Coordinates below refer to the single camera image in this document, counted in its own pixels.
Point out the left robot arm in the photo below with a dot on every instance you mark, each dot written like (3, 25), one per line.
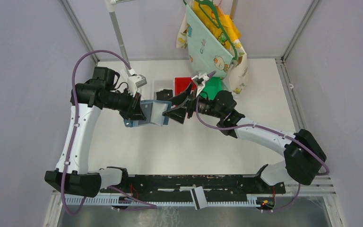
(71, 174)

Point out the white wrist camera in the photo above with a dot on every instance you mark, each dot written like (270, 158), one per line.
(135, 81)
(200, 81)

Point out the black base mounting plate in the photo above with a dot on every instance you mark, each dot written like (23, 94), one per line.
(217, 188)

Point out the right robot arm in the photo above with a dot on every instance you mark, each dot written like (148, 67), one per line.
(304, 159)

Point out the white plastic bin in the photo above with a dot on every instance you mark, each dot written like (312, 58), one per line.
(158, 85)

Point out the green clothes hanger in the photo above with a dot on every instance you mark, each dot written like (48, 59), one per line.
(208, 34)

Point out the yellow garment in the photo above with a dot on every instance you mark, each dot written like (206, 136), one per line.
(221, 27)

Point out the black cards in white bin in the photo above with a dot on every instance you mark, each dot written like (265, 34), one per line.
(164, 95)

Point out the mint cartoon print cloth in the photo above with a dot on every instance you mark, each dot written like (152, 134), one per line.
(234, 76)

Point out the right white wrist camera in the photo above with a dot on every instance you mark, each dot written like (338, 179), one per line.
(200, 81)

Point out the white slotted cable duct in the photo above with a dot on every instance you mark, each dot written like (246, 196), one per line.
(115, 200)

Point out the blue card holder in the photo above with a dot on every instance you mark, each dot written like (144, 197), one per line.
(153, 111)

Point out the red plastic bin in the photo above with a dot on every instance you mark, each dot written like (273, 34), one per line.
(181, 84)

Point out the green plastic bin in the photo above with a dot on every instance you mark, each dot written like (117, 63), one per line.
(212, 87)

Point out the white clothes rack stand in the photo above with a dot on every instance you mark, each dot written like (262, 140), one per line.
(110, 5)

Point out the white magnetic stripe card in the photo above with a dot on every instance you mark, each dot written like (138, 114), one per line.
(199, 198)

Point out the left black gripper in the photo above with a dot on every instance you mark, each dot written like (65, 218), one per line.
(134, 110)

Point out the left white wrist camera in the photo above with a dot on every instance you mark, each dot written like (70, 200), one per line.
(135, 81)

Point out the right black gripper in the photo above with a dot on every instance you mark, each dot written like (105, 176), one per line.
(177, 113)

